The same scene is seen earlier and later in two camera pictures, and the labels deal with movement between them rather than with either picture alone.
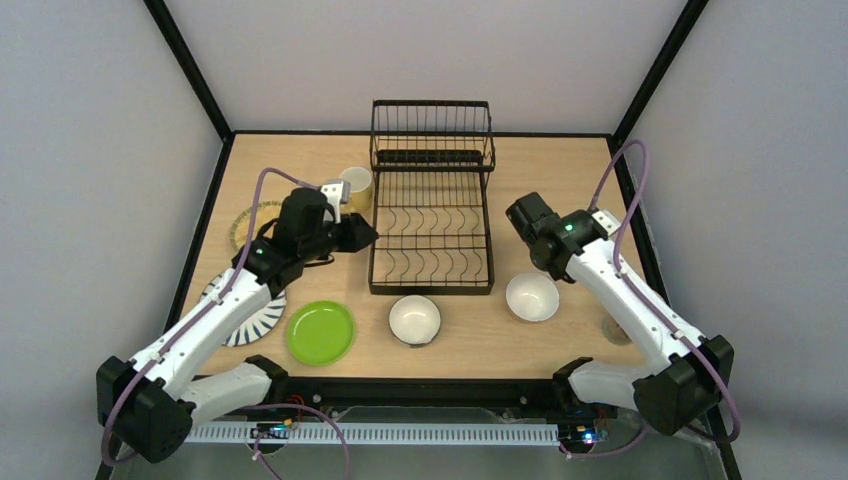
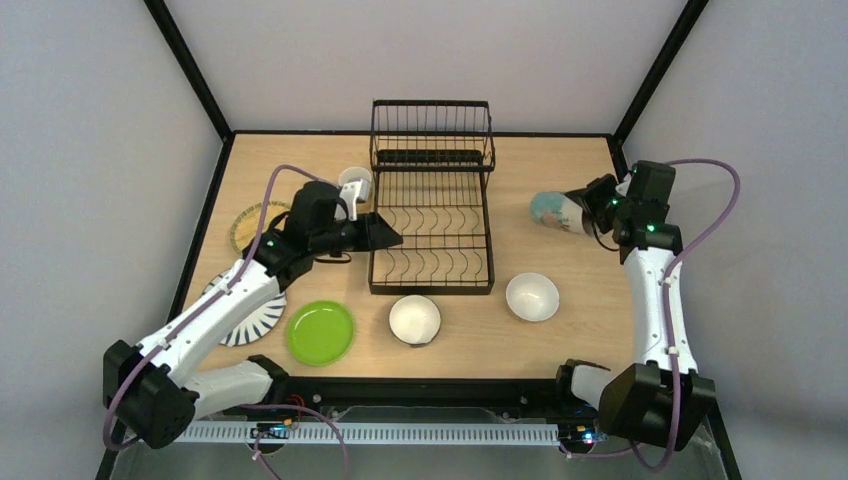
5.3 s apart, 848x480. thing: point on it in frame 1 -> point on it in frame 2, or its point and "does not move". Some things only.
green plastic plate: [321, 332] does not move
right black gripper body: [523, 214] -> [593, 210]
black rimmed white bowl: [415, 320] does not move
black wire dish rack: [432, 162] does not move
